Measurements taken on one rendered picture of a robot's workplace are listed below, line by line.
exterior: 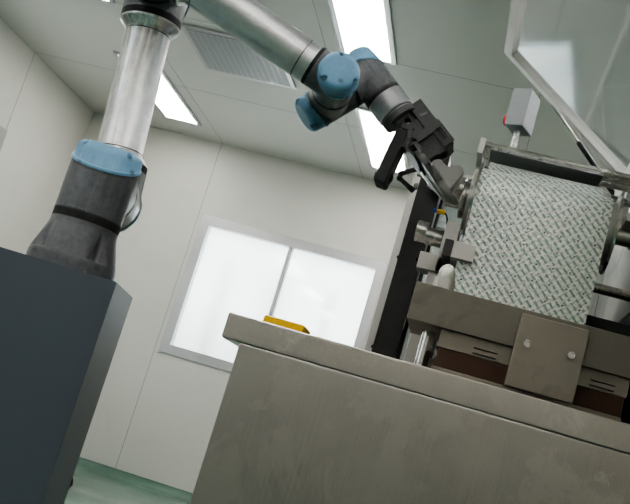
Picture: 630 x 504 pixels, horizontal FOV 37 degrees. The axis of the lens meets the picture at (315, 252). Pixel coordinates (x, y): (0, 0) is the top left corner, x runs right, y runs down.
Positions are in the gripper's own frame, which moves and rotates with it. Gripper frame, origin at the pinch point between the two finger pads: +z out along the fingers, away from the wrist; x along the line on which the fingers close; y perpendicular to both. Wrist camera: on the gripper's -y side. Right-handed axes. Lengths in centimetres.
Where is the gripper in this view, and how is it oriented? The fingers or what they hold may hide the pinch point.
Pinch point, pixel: (450, 202)
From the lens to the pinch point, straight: 176.8
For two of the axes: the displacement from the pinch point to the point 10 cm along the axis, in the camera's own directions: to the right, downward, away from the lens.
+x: 1.3, 2.2, 9.7
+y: 8.2, -5.7, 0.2
